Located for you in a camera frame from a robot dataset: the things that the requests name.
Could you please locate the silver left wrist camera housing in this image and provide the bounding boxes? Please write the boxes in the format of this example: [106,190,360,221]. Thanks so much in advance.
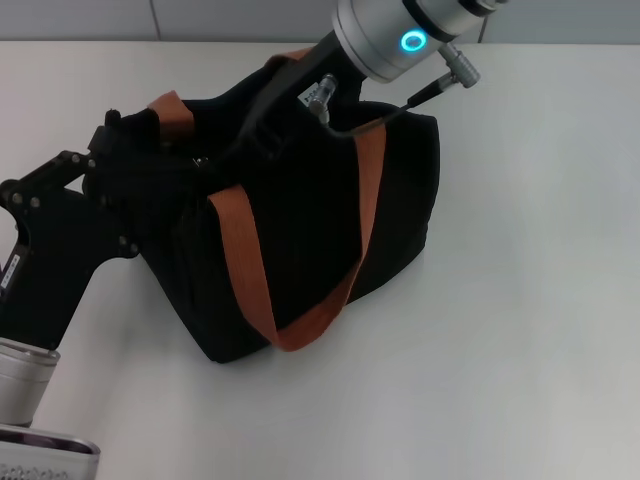
[0,424,101,480]

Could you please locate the right gripper cable with connector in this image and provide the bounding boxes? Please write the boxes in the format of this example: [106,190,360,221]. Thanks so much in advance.
[305,42,482,141]

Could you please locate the black food bag orange handles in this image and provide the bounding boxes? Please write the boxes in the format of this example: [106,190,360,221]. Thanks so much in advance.
[104,47,441,365]

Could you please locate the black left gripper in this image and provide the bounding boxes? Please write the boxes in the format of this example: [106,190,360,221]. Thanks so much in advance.
[0,108,140,351]

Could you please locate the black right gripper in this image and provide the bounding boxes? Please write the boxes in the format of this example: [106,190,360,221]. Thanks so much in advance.
[209,31,370,174]

